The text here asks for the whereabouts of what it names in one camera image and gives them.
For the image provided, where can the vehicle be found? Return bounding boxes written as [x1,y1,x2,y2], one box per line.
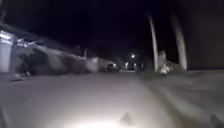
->
[105,61,119,72]

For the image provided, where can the grey concrete road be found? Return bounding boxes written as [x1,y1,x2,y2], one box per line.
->
[0,70,224,128]

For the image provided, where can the pale leaning pole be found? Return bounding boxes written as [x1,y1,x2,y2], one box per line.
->
[147,13,160,73]
[170,13,189,73]

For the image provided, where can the dark shrubs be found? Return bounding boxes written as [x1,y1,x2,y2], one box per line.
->
[15,45,88,77]

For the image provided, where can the long boundary wall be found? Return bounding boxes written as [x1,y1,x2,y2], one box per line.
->
[13,33,118,74]

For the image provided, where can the pale gate wall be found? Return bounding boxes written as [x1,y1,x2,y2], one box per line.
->
[0,30,18,74]

